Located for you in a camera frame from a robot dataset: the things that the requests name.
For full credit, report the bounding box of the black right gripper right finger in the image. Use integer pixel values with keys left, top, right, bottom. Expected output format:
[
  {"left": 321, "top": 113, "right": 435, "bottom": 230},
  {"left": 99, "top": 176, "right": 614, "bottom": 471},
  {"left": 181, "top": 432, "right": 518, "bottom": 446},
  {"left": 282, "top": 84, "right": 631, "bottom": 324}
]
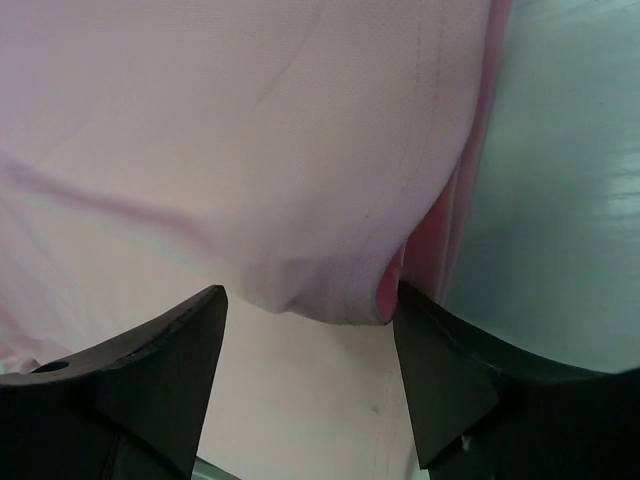
[{"left": 392, "top": 284, "right": 639, "bottom": 479}]

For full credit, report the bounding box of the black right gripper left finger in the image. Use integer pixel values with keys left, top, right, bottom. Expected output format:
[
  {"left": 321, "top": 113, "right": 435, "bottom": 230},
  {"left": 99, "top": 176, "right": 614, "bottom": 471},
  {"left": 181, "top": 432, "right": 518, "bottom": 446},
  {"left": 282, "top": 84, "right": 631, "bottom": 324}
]
[{"left": 1, "top": 286, "right": 228, "bottom": 479}]

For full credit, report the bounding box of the pink t-shirt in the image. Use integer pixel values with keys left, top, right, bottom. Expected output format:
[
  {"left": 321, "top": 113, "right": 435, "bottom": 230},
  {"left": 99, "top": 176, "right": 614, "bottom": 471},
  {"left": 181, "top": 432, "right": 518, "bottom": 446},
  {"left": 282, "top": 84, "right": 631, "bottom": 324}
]
[{"left": 1, "top": 1, "right": 510, "bottom": 479}]

